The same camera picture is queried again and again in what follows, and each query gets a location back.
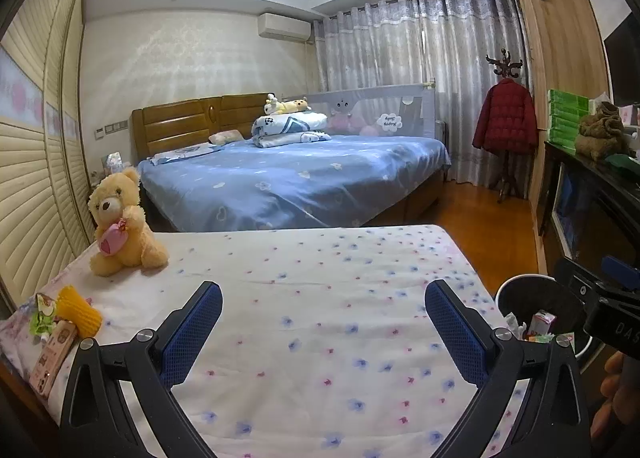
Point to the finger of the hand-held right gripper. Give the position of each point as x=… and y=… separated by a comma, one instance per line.
x=620, y=265
x=575, y=283

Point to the yellow foam fruit net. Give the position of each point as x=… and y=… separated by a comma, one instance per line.
x=80, y=313

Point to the brown fuzzy cloth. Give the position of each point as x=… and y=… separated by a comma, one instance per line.
x=600, y=132

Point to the small pink box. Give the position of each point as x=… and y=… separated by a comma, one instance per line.
x=630, y=116

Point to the pink plush toy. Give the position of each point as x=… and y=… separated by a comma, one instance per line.
x=370, y=130

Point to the white floral bed sheet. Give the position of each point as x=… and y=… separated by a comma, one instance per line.
x=300, y=288

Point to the small beige pillow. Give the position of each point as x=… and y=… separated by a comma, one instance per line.
x=226, y=136

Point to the green snack wrapper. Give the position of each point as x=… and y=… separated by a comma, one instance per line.
x=42, y=318

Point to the blue printed pillow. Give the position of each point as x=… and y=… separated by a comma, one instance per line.
x=185, y=152

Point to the folded printed blanket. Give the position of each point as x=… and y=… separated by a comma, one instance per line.
x=290, y=127

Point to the wooden headboard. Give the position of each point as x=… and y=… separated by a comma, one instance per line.
x=175, y=130

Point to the white paper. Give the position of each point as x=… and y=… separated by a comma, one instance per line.
x=515, y=325

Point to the pink printed carton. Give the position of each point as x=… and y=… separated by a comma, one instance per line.
x=52, y=358

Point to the wall switch panel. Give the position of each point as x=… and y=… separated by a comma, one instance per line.
x=111, y=129

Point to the white air conditioner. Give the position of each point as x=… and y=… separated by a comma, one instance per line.
x=284, y=26

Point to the stack of green packets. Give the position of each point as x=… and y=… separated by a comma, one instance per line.
x=565, y=120

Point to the tall wooden cabinet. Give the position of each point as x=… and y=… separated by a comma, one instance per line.
x=565, y=47

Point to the grey bed guard rail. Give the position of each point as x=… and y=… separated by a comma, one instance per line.
x=400, y=102

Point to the yellow plush toy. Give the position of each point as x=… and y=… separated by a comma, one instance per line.
x=290, y=106

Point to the small green carton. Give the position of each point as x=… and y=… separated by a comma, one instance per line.
x=539, y=338

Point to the bed with blue sheet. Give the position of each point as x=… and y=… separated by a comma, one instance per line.
x=300, y=172

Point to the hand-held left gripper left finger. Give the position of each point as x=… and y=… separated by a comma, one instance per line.
x=192, y=328

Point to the black waste bin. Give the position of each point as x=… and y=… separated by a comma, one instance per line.
x=550, y=293

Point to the dark glass-front cabinet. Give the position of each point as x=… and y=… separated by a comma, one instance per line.
x=600, y=218

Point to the grey patterned curtain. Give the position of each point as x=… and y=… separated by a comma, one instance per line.
x=390, y=47

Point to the yellow teddy bear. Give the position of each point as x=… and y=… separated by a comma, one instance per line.
x=117, y=198

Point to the red padded jacket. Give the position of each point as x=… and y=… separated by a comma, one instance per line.
x=505, y=117

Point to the wooden coat rack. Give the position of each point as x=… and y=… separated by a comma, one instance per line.
x=505, y=65

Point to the small red white carton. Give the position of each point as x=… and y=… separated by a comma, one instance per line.
x=542, y=323

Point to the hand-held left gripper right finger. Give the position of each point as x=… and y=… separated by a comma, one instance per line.
x=452, y=333

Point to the cream louvred wardrobe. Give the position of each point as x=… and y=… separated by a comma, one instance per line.
x=40, y=188

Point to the person's right hand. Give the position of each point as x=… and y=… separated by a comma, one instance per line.
x=617, y=378

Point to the green flat packet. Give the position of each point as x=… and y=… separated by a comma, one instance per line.
x=625, y=163

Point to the black television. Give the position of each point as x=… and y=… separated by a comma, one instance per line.
x=625, y=62

